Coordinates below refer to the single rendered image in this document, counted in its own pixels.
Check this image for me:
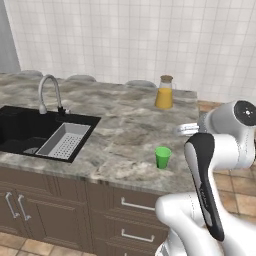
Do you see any silver drawer handle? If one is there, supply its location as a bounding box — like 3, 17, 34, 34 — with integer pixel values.
120, 196, 156, 212
120, 228, 156, 244

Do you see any brown narrow cupboard door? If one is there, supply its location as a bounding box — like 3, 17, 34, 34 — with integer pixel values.
0, 165, 18, 235

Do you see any silver cupboard door handle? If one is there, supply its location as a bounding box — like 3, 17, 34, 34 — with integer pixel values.
17, 194, 33, 222
4, 191, 20, 220

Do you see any black tap lever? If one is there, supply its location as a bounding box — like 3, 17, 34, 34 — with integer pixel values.
57, 105, 72, 117

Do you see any brown wide cupboard door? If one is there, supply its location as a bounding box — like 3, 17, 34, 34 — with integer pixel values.
15, 171, 90, 249

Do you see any glass pitcher with orange juice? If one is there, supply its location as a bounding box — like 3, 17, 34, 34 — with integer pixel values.
154, 75, 177, 110

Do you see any grey perforated sink tray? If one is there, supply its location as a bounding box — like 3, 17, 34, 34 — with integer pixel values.
34, 122, 92, 160

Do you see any brown drawer front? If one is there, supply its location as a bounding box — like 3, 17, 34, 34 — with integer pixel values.
112, 187, 168, 218
105, 214, 170, 249
105, 245, 168, 256

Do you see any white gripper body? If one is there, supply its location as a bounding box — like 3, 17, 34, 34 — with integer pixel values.
174, 122, 201, 137

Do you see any green cup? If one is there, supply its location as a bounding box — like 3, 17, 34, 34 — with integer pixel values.
154, 146, 173, 170

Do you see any black sink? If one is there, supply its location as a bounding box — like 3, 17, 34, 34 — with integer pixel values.
0, 105, 102, 164

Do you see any grey curved tap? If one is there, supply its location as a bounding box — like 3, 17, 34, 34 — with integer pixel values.
37, 74, 64, 115

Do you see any grey stool seat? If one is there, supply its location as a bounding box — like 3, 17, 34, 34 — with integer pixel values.
125, 79, 158, 89
18, 69, 44, 79
64, 74, 98, 83

